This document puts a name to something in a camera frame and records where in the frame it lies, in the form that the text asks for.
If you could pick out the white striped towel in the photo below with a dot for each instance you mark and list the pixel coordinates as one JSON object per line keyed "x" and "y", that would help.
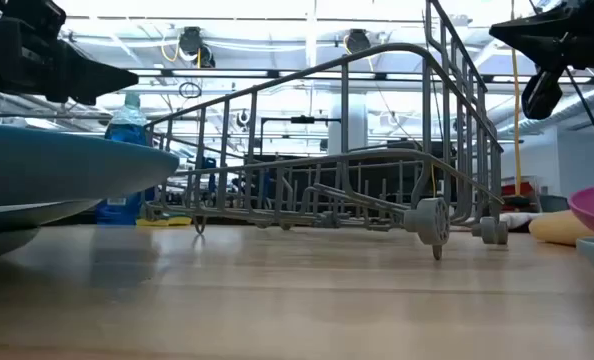
{"x": 519, "y": 220}

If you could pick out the thin black slanted pole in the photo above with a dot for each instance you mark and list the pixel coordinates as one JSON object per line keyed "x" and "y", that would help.
{"x": 589, "y": 112}

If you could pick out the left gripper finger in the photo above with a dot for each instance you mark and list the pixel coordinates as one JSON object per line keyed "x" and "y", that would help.
{"x": 97, "y": 80}

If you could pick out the large light blue plate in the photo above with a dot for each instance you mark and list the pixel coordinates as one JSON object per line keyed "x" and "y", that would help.
{"x": 27, "y": 215}

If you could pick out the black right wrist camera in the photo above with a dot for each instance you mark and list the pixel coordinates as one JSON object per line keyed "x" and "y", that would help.
{"x": 542, "y": 97}

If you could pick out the large dark blue plate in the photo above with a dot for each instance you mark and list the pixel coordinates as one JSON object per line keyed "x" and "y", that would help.
{"x": 52, "y": 165}

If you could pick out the red box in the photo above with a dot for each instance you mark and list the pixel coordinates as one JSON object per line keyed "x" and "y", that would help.
{"x": 519, "y": 189}

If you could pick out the green yellow sponge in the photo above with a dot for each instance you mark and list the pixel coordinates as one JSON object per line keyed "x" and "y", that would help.
{"x": 172, "y": 221}

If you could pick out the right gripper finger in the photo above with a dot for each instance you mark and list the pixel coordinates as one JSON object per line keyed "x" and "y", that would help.
{"x": 542, "y": 37}

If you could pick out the blue dish soap bottle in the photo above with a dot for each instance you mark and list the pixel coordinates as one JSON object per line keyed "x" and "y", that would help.
{"x": 127, "y": 130}

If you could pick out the grey bin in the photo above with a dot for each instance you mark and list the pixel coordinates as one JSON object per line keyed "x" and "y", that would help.
{"x": 554, "y": 203}

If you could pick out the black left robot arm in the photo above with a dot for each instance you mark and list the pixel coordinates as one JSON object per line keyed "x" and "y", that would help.
{"x": 7, "y": 9}

